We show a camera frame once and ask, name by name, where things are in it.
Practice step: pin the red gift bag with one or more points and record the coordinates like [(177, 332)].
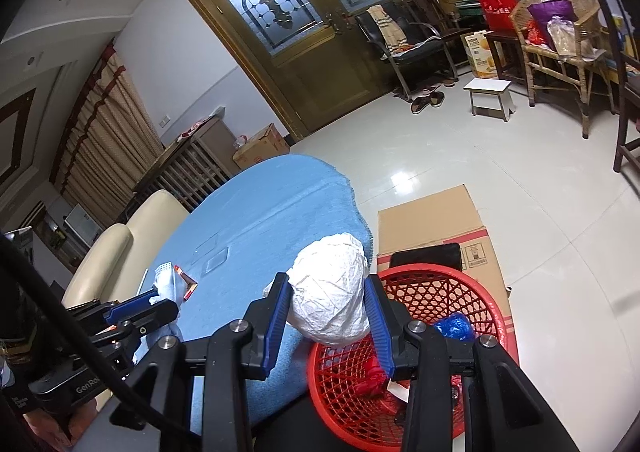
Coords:
[(497, 14)]

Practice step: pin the white paper ball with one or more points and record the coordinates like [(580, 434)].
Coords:
[(327, 279)]

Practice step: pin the pair of slippers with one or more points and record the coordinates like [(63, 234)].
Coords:
[(433, 99)]

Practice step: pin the small white stool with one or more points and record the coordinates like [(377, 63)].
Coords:
[(495, 89)]

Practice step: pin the cream leather headboard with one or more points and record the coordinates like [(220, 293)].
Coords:
[(115, 266)]

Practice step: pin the brown cardboard box by wall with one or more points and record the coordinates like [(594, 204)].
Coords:
[(265, 144)]

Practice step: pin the blue plastic bag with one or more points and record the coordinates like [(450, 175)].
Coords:
[(457, 327)]

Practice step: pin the black armchair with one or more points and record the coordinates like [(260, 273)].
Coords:
[(403, 41)]

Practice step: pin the wooden double door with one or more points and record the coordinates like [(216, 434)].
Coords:
[(308, 58)]

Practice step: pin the white tissue packet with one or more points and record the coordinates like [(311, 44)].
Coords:
[(168, 285)]

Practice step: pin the person's left hand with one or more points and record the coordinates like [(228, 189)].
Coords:
[(47, 428)]

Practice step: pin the orange white carton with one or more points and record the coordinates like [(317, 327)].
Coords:
[(189, 284)]

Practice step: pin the wicker chair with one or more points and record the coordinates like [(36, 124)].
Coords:
[(567, 57)]

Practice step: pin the brown curtain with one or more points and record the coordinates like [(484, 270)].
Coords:
[(108, 143)]

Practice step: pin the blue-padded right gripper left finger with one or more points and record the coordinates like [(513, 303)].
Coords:
[(199, 385)]

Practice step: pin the flattened cardboard on floor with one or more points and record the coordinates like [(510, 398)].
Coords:
[(447, 216)]

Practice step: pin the purple bag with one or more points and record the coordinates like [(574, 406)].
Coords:
[(544, 11)]

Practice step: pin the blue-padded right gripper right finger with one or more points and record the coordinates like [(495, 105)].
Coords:
[(503, 410)]

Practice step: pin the red crumpled plastic bag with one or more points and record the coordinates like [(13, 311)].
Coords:
[(374, 383)]

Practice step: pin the red plastic waste basket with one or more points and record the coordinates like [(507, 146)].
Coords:
[(429, 292)]

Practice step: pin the blue bed sheet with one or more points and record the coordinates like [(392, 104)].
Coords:
[(244, 233)]

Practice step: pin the orange fruit carton box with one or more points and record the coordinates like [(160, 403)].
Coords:
[(481, 60)]

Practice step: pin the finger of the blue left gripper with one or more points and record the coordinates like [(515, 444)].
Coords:
[(127, 310)]

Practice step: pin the wooden radiator cover cabinet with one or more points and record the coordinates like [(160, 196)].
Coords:
[(191, 167)]

